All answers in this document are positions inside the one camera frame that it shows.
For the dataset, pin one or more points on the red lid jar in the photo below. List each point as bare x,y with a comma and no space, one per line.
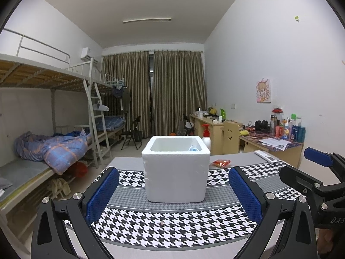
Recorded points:
276,117

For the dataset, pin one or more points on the ceiling tube light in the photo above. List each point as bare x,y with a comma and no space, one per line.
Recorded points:
148,19

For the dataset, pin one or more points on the white air conditioner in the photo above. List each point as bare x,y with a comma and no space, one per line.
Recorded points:
87,54

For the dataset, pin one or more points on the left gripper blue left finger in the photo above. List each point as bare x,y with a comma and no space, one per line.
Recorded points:
50,238

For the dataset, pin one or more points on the black headphones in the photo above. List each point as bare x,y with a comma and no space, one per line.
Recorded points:
262,126

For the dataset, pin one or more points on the metal bunk bed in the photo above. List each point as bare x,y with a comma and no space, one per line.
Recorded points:
41,93

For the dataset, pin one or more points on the yellow object on desk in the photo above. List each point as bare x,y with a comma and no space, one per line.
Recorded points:
244,132

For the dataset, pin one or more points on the white remote control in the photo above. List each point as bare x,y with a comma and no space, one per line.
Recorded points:
266,156

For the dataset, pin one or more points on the wooden desk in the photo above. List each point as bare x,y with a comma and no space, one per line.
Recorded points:
250,143

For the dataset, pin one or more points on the black folding chair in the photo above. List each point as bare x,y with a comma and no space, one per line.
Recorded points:
133,134

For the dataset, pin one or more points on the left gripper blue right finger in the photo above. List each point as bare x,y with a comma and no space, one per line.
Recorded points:
297,235

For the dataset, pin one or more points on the hanging dark clothes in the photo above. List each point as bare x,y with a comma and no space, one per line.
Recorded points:
123,98

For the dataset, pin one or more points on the brown curtains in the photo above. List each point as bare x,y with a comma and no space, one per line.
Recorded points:
164,86

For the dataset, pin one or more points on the white bed ladder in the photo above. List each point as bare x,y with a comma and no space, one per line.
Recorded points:
97,128

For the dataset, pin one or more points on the white pump lotion bottle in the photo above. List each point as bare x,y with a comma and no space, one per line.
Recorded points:
206,136

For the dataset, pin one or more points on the blue plaid quilt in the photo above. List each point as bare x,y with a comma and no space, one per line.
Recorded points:
58,152

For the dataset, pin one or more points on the red snack packet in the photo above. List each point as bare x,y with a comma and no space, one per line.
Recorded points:
221,163

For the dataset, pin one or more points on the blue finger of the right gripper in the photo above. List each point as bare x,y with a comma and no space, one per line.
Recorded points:
331,160
301,182

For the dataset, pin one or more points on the blue face mask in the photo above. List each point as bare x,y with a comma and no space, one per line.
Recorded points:
193,149

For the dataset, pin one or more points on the papers on desk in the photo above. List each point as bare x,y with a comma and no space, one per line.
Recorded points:
275,142

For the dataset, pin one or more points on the wooden smiley chair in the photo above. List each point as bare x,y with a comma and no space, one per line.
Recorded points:
231,138

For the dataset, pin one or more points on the white styrofoam box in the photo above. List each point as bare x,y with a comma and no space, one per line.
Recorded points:
172,174

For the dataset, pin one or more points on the houndstooth table mat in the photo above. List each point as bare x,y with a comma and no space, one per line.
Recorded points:
130,220

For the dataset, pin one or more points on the anime girl poster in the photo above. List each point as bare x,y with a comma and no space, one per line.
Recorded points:
263,91

